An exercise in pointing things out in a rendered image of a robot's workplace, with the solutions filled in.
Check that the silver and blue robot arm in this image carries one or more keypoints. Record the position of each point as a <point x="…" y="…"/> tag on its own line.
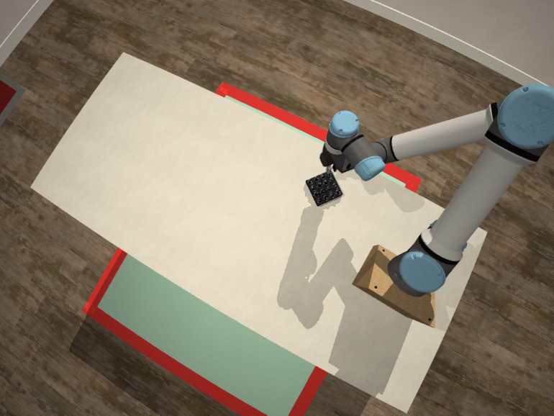
<point x="522" y="130"/>

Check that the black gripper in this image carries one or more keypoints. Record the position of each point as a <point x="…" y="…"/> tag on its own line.
<point x="334" y="157"/>

